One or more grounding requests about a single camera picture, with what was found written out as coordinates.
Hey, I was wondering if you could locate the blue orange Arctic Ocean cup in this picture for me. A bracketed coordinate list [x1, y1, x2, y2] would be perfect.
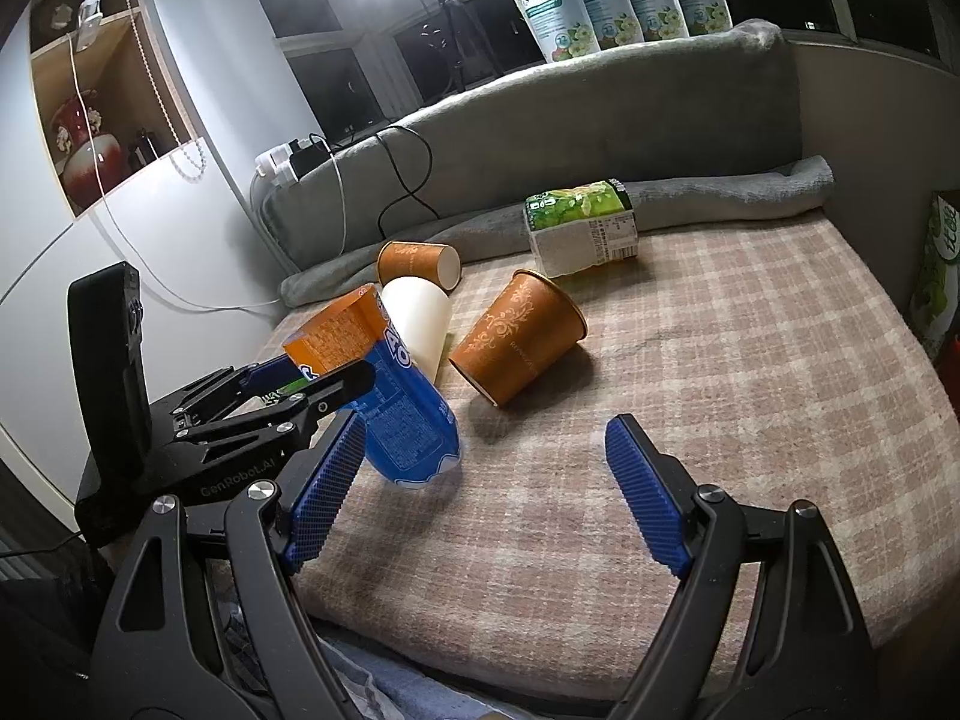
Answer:
[283, 283, 460, 488]

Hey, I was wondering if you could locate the white paper cup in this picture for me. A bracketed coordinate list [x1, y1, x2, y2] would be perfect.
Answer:
[381, 277, 452, 382]

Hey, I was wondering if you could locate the orange cup near blanket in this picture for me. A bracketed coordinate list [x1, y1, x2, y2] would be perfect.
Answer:
[376, 241, 462, 293]

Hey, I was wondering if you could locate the orange patterned paper cup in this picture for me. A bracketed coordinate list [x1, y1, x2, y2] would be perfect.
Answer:
[449, 268, 587, 408]

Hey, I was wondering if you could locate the green white label cup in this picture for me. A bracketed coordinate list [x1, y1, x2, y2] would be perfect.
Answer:
[524, 179, 640, 278]

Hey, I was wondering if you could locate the white power strip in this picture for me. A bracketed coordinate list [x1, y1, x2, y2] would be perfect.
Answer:
[256, 138, 331, 187]

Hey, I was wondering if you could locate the red white pot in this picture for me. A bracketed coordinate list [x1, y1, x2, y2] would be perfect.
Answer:
[50, 89, 127, 211]

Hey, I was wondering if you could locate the plaid bed cover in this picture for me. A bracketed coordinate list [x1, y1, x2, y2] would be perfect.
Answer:
[254, 213, 960, 699]

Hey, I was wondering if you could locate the green carton box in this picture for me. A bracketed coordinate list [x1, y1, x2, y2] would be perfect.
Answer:
[910, 190, 958, 361]

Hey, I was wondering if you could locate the grey sofa backrest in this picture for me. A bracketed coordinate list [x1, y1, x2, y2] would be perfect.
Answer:
[256, 20, 802, 271]

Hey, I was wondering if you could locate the black tripod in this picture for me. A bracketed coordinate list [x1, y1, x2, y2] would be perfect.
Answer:
[421, 0, 505, 93]

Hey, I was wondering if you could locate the grey rolled blanket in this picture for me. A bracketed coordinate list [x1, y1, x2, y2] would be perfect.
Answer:
[278, 154, 836, 309]

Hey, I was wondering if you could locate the black cable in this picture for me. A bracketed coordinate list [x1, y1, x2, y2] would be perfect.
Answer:
[328, 124, 443, 242]

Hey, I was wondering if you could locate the wooden wall shelf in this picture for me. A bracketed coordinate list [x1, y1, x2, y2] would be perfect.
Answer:
[29, 0, 206, 215]

